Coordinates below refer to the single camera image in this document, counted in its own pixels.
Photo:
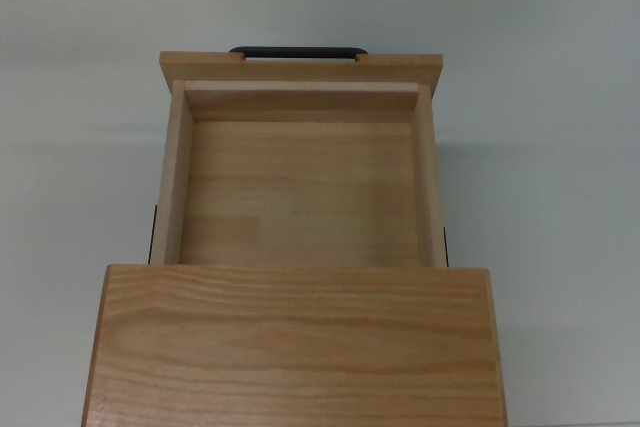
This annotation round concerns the wooden two-drawer cabinet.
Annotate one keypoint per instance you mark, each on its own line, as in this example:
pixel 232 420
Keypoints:
pixel 300 347

